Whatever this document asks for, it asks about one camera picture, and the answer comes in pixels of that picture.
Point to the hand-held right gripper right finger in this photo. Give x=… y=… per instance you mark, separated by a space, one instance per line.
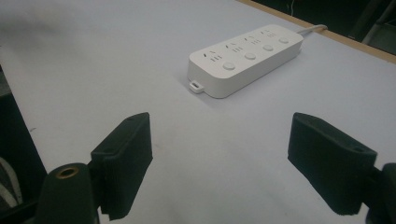
x=330 y=161

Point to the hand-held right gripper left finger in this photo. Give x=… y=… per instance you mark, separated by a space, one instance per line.
x=124 y=161

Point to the white power strip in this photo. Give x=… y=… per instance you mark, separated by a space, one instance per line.
x=246 y=60

